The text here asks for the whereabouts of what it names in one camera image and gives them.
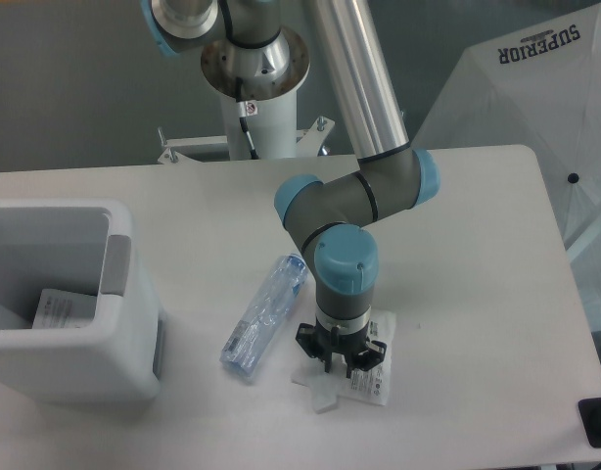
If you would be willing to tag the white pedestal base frame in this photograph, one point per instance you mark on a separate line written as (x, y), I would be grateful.
(193, 147)

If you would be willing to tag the white Superior umbrella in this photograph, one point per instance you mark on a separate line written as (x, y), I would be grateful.
(539, 87)

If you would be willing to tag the clear plastic bag printed label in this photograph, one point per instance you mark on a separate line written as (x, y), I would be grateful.
(371, 386)

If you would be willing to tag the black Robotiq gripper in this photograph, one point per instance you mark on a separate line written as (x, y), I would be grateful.
(359, 353)

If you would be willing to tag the black gripper cable plug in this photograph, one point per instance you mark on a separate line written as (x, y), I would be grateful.
(335, 337)

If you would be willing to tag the clear plastic water bottle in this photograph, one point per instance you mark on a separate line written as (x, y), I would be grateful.
(266, 312)

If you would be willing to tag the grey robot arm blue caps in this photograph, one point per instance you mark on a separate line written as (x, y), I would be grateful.
(327, 221)

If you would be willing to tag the white plastic trash can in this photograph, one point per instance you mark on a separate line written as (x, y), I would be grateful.
(85, 246)

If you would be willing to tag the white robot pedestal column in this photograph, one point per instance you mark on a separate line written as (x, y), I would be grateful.
(257, 89)

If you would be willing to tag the white printed paper in bin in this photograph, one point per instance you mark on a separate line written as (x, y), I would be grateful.
(59, 309)

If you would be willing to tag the black device at table corner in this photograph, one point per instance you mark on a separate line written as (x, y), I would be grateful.
(590, 414)

